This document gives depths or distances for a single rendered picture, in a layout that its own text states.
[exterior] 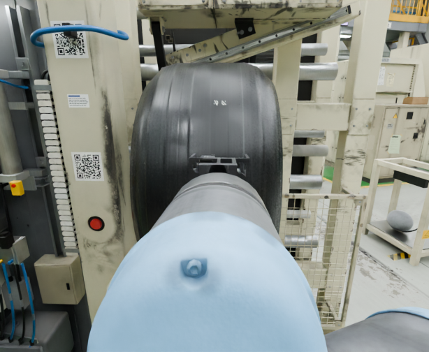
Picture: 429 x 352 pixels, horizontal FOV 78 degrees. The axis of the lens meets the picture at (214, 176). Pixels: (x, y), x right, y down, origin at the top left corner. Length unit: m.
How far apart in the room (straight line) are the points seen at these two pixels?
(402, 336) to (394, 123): 4.83
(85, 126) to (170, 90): 0.26
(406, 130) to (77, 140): 4.94
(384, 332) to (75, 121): 0.69
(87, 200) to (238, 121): 0.47
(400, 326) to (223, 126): 0.36
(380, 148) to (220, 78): 4.49
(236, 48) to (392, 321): 0.92
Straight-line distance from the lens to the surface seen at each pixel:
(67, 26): 0.71
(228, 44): 1.05
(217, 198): 0.15
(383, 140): 4.95
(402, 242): 2.98
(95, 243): 0.83
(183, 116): 0.50
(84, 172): 0.75
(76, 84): 0.73
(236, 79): 0.57
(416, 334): 0.26
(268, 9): 0.95
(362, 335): 0.25
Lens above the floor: 1.39
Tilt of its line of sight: 17 degrees down
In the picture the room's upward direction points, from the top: straight up
